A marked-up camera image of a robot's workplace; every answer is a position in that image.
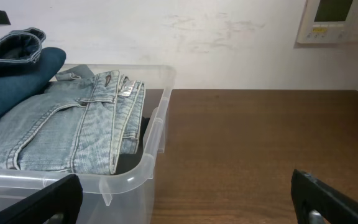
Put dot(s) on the light blue jeans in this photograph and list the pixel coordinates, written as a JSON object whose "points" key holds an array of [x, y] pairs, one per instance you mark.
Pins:
{"points": [[80, 126]]}

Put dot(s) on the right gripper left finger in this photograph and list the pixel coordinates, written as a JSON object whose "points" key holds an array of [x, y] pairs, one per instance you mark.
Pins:
{"points": [[60, 202]]}

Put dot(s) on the clear plastic storage bin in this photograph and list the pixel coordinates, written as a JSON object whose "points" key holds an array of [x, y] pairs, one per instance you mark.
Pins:
{"points": [[127, 196]]}

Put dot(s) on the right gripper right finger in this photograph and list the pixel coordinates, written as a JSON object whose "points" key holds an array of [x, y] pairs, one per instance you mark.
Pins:
{"points": [[316, 202]]}

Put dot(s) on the white wall control panel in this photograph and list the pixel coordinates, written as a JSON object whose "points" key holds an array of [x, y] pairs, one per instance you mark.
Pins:
{"points": [[329, 22]]}

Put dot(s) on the dark blue jeans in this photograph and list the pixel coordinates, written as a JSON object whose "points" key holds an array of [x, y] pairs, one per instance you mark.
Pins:
{"points": [[25, 66]]}

